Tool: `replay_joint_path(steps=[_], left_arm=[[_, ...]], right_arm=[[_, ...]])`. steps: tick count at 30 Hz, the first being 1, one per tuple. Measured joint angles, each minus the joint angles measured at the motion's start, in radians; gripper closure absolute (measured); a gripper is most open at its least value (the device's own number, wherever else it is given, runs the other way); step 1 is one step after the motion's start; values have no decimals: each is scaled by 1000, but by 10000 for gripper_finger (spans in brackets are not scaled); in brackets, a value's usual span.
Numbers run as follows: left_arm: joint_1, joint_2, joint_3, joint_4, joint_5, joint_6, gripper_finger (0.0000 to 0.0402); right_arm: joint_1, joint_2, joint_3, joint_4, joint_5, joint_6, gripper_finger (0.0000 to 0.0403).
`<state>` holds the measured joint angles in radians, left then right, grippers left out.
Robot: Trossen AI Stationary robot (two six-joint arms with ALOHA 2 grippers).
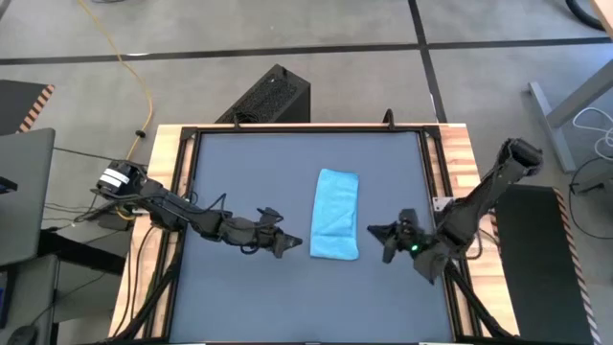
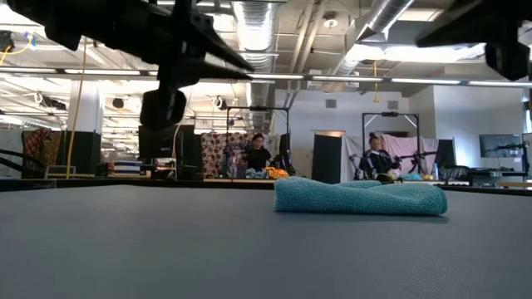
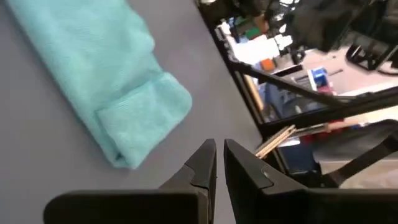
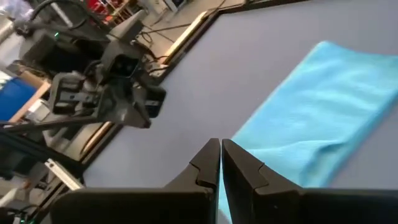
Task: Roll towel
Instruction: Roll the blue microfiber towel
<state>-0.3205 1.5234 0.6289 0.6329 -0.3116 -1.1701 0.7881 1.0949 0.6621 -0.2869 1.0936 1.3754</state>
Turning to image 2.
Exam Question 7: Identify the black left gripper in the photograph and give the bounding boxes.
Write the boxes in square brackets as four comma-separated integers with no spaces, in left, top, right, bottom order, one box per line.
[156,0,255,91]

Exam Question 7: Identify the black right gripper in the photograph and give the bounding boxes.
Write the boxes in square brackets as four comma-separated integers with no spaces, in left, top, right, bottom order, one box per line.
[415,0,532,48]

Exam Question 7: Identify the light blue microfiber towel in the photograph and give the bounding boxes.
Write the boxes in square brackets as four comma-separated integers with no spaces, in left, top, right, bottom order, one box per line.
[273,175,449,216]

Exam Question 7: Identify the black monitor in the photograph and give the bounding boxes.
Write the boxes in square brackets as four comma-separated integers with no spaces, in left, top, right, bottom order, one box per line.
[138,124,195,161]

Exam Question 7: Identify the white patterned cloth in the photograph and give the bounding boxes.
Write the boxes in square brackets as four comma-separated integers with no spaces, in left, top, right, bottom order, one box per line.
[264,132,280,159]

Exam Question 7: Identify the tall black cabinet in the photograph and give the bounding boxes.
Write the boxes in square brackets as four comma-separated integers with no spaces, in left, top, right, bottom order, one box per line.
[176,133,204,182]

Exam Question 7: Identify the person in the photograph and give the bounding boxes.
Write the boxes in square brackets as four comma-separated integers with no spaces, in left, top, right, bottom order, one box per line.
[357,132,402,180]
[242,132,273,174]

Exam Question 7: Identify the grey monitor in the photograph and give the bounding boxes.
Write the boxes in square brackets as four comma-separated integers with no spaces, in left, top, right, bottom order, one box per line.
[479,133,523,159]

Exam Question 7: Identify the ceiling light strip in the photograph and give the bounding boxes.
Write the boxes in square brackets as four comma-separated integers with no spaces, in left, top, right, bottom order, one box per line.
[0,66,532,88]

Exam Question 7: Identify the black panel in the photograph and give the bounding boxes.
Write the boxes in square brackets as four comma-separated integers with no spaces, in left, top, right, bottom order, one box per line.
[434,139,457,167]

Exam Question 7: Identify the pink cloth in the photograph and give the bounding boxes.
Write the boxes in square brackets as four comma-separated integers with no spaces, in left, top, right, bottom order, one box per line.
[382,133,440,175]

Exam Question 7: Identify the orange object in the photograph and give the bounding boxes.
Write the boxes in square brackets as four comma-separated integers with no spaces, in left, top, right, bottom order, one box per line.
[264,165,290,180]

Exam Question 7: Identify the white pillar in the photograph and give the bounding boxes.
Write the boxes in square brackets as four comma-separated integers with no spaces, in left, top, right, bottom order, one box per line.
[66,81,103,134]

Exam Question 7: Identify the striped stack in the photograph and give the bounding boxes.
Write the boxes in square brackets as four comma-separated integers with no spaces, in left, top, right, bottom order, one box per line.
[111,160,142,175]

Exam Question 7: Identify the dark desk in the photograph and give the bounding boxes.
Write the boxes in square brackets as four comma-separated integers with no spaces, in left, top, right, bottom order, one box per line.
[440,165,532,188]

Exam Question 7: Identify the black partition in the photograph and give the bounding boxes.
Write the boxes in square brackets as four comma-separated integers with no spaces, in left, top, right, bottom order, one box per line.
[311,132,342,185]

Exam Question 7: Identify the low grey box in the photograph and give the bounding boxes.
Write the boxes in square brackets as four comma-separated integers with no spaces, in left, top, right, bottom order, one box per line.
[44,164,77,179]

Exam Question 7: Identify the red patterned cloth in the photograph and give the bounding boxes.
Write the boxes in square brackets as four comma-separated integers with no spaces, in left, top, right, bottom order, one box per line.
[21,128,63,174]

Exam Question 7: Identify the silver ventilation duct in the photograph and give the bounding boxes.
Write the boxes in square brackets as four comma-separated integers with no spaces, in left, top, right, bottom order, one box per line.
[323,0,416,92]
[231,0,278,130]

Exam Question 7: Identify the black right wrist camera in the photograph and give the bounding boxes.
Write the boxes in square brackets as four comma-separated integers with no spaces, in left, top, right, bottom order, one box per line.
[484,40,531,82]

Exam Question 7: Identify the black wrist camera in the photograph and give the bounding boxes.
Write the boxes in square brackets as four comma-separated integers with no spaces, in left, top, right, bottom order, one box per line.
[484,40,531,82]
[139,88,188,132]

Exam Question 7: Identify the black station frame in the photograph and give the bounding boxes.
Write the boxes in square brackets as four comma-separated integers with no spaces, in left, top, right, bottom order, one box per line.
[361,110,421,180]
[225,105,291,180]

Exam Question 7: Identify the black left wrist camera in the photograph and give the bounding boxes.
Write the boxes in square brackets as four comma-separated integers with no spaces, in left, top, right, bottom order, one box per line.
[139,88,188,132]

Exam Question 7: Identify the yellow hanging cord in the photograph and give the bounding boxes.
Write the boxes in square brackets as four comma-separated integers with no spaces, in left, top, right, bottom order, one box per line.
[372,60,382,104]

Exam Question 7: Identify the yellow cable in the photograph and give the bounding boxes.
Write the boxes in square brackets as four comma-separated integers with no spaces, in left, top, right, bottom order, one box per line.
[65,39,88,180]

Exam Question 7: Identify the black table frame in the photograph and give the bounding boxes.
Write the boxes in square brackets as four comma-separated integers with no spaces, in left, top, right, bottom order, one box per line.
[0,177,532,196]

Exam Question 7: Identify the black cable loop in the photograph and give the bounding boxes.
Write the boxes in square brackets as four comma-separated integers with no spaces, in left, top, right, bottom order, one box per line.
[0,148,47,179]

